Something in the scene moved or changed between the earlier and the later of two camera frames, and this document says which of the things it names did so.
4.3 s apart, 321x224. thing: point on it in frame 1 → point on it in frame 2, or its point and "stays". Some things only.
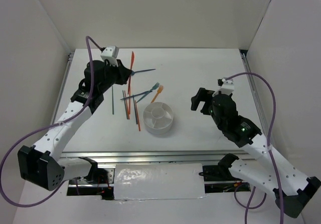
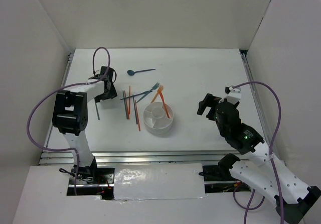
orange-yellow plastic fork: x=159 y=91 stays
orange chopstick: x=129 y=103 stays
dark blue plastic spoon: x=133 y=72 stays
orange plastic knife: x=133 y=55 → x=165 y=107
